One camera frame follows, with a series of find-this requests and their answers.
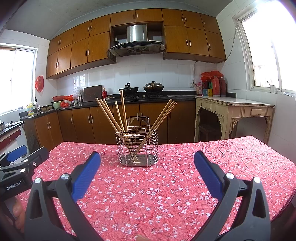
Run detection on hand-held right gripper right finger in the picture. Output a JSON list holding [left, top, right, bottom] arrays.
[[194, 151, 271, 241]]

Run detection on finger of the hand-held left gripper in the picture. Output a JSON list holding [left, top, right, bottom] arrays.
[[0, 146, 28, 164], [0, 147, 50, 179]]

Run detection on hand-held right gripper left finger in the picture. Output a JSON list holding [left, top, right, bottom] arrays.
[[24, 151, 103, 241]]

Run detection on steel wire chopstick holder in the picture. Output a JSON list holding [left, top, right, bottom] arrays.
[[115, 116, 159, 167]]

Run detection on wooden chopstick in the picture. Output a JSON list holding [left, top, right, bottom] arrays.
[[115, 101, 133, 149], [134, 100, 176, 158], [120, 90, 130, 144], [135, 101, 177, 160], [95, 98, 133, 151], [133, 99, 173, 156], [103, 99, 137, 160], [99, 99, 136, 160]]

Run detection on person's left hand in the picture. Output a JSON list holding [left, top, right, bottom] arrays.
[[11, 197, 26, 233]]

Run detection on tiled counter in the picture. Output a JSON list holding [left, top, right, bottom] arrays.
[[0, 122, 26, 153]]

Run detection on dark wooden stool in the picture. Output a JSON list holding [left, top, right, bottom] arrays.
[[198, 124, 222, 142]]

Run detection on wooden base cabinets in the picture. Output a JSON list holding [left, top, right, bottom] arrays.
[[23, 101, 196, 151]]

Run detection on red floral tablecloth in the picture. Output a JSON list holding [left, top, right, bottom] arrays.
[[17, 136, 296, 241]]

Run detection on red plastic bag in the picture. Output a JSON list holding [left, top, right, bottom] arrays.
[[60, 95, 74, 107], [35, 75, 44, 92], [201, 70, 224, 80]]

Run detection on cream wooden side table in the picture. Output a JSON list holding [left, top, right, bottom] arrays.
[[194, 96, 275, 145]]

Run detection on dark wooden cutting board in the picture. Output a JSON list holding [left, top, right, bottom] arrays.
[[83, 85, 103, 102]]

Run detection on black kitchen countertop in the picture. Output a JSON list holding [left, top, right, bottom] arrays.
[[20, 91, 237, 121]]

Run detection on dark red thermos flask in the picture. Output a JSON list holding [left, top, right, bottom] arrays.
[[219, 76, 226, 97]]

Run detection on black wok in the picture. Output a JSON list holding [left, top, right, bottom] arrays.
[[119, 82, 139, 97]]

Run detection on black gas stove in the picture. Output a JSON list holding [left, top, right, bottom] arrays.
[[116, 95, 168, 100]]

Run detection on pot with steel lid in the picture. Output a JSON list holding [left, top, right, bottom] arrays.
[[143, 81, 164, 96]]

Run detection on steel range hood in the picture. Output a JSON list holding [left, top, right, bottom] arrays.
[[109, 24, 166, 57]]

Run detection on aluminium frame window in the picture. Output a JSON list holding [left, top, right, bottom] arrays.
[[0, 44, 38, 116]]

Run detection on white wall cable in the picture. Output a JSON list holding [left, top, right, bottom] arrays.
[[193, 28, 238, 87]]

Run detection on wooden upper wall cabinets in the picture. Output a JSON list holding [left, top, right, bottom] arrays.
[[46, 8, 226, 80]]

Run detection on white frame sliding window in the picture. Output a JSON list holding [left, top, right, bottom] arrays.
[[232, 0, 296, 93]]

